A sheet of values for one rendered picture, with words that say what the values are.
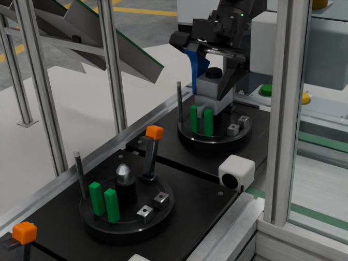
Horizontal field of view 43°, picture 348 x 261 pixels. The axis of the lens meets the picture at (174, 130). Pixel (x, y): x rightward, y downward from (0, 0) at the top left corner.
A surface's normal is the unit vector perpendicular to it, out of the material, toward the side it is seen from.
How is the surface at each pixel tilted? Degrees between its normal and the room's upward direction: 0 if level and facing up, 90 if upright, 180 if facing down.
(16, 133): 0
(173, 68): 0
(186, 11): 90
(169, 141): 0
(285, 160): 90
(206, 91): 90
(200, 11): 90
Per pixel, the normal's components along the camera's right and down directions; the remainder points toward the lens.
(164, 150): -0.05, -0.85
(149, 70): 0.71, 0.33
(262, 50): -0.56, 0.45
